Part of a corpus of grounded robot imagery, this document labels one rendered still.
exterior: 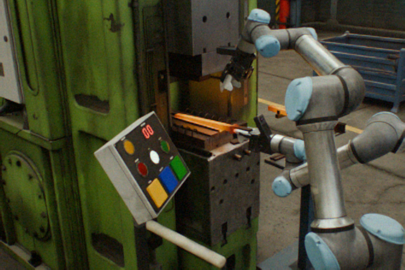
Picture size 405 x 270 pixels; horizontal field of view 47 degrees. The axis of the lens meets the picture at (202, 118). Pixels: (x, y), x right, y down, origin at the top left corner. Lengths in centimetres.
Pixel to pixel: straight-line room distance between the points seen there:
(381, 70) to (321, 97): 450
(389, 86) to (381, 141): 408
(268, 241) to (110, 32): 182
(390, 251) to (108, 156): 87
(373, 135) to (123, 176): 85
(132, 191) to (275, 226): 189
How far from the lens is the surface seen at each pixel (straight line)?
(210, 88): 246
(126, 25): 186
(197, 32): 193
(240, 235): 242
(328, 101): 130
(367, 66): 586
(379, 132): 171
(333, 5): 1135
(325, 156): 130
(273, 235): 321
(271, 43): 161
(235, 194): 227
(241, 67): 178
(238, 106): 246
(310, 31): 170
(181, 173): 175
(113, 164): 153
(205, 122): 219
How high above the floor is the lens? 175
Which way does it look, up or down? 19 degrees down
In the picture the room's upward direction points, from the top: 2 degrees counter-clockwise
